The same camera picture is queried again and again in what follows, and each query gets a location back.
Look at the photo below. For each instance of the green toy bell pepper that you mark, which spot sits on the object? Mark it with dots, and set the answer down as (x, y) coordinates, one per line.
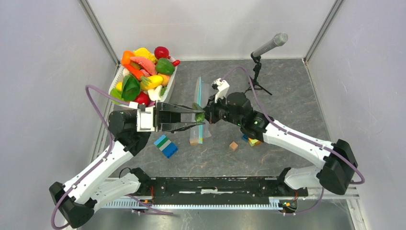
(164, 66)

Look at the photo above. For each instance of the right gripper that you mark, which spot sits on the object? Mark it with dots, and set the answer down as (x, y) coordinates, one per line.
(210, 109)

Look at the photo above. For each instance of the red toy tomato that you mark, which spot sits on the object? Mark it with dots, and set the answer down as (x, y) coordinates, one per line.
(142, 98)

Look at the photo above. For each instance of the blue green white brick stack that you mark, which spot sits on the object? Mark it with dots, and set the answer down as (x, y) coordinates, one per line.
(167, 147)

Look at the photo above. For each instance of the small red toy chili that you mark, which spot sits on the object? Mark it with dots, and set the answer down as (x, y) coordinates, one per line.
(176, 63)

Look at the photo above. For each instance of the small wooden cube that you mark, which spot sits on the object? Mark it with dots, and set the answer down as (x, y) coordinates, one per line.
(233, 146)

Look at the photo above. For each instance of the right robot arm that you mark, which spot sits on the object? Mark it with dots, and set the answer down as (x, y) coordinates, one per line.
(333, 164)

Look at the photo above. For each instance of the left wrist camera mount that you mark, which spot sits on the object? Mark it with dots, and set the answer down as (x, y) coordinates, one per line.
(145, 117)

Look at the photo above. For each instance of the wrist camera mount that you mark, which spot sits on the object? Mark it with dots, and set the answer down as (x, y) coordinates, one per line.
(222, 87)
(145, 117)

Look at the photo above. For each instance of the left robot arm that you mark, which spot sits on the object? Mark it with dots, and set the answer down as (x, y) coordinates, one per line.
(77, 200)

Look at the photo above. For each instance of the green toy cucumber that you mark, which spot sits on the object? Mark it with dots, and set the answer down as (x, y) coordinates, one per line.
(199, 117)

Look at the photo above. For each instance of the grey microphone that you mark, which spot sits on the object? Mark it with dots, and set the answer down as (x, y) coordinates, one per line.
(278, 40)

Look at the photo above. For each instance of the long wooden block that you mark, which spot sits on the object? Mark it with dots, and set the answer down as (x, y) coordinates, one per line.
(194, 141)

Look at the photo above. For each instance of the orange toy carrot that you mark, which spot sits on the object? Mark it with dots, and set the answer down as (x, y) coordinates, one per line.
(139, 75)

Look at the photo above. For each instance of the white plastic basket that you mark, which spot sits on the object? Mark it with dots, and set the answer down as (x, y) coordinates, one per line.
(162, 93)

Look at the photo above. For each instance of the pink toy watermelon slice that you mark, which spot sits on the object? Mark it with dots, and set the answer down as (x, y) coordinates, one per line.
(146, 64)

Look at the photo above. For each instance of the red toy apple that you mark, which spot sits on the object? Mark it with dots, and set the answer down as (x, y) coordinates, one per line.
(161, 52)

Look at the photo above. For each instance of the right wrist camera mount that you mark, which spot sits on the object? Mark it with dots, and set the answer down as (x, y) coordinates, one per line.
(222, 87)

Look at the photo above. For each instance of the blue orange green brick stack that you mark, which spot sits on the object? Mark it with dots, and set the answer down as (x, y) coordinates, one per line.
(251, 142)

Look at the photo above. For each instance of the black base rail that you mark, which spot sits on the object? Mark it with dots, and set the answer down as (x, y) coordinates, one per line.
(251, 190)

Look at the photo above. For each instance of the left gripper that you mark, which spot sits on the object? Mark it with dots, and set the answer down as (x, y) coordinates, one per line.
(168, 117)

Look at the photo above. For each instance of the black tripod mic stand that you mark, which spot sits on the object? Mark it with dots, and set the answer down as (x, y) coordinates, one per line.
(256, 69)

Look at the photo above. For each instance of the orange toy pepper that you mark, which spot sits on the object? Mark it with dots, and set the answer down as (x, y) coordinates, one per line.
(126, 58)

